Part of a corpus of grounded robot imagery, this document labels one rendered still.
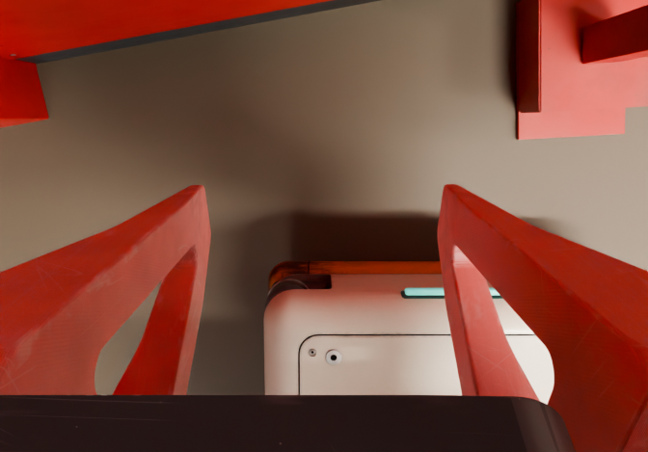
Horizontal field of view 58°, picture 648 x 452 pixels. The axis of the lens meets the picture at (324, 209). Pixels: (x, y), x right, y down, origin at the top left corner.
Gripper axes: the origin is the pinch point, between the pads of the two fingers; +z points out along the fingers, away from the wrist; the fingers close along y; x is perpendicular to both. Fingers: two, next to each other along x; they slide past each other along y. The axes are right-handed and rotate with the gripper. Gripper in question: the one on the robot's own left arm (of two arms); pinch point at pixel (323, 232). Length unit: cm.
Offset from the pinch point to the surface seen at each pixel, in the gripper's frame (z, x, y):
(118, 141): 88, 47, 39
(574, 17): 87, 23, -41
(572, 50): 84, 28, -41
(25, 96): 85, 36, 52
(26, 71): 90, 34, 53
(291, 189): 84, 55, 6
